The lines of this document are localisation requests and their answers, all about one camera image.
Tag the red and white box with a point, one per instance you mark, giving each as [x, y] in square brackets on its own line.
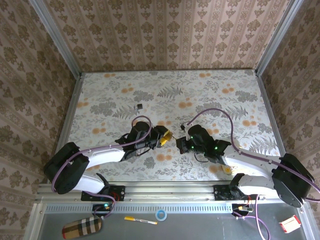
[290, 224]

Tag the cream calculator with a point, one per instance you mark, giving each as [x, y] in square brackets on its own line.
[228, 170]

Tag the aluminium frame post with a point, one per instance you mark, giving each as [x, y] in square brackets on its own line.
[277, 37]
[58, 40]

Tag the plaid fabric pouch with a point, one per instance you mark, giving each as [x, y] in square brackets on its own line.
[82, 227]

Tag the blue tape roll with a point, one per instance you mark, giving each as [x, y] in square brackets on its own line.
[157, 215]

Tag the aluminium table side rail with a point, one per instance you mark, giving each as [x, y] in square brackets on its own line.
[270, 112]
[70, 112]

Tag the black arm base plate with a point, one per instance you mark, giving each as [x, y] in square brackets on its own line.
[220, 193]
[120, 192]

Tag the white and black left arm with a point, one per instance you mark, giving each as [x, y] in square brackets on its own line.
[67, 170]

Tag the small black controller board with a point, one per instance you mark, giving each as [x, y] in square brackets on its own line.
[100, 209]
[240, 209]

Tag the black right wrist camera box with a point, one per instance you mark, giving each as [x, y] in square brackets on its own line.
[183, 127]

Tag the yellow and white marker pen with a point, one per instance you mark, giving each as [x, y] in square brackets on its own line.
[140, 220]

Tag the long aluminium base rail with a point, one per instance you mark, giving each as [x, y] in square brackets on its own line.
[170, 191]

